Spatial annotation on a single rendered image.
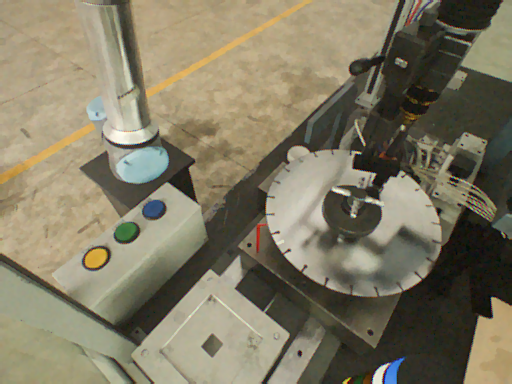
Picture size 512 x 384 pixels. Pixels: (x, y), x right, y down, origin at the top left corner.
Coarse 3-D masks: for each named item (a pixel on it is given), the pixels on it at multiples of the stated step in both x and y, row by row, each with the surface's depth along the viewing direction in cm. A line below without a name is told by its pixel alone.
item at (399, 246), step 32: (320, 160) 65; (352, 160) 65; (288, 192) 59; (320, 192) 59; (384, 192) 60; (416, 192) 60; (288, 224) 55; (320, 224) 55; (384, 224) 55; (416, 224) 55; (288, 256) 51; (320, 256) 51; (352, 256) 51; (384, 256) 51; (416, 256) 51; (352, 288) 48; (384, 288) 48
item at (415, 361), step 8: (400, 360) 24; (408, 360) 23; (416, 360) 23; (424, 360) 23; (432, 360) 23; (392, 368) 24; (400, 368) 23; (408, 368) 23; (416, 368) 23; (424, 368) 23; (432, 368) 23; (440, 368) 23; (384, 376) 25; (392, 376) 23; (400, 376) 23; (408, 376) 23; (416, 376) 23; (424, 376) 23; (432, 376) 23; (440, 376) 23; (448, 376) 23
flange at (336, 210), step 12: (324, 204) 56; (336, 204) 56; (372, 204) 56; (336, 216) 55; (348, 216) 55; (360, 216) 55; (372, 216) 55; (336, 228) 54; (348, 228) 53; (360, 228) 53; (372, 228) 53
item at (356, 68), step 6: (354, 60) 39; (360, 60) 38; (366, 60) 39; (372, 60) 40; (378, 60) 41; (384, 60) 43; (354, 66) 38; (360, 66) 38; (366, 66) 39; (372, 66) 41; (354, 72) 39; (360, 72) 39
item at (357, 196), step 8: (360, 184) 54; (336, 192) 54; (344, 192) 53; (352, 192) 53; (360, 192) 53; (352, 200) 53; (360, 200) 52; (368, 200) 52; (376, 200) 52; (352, 208) 51; (352, 216) 50
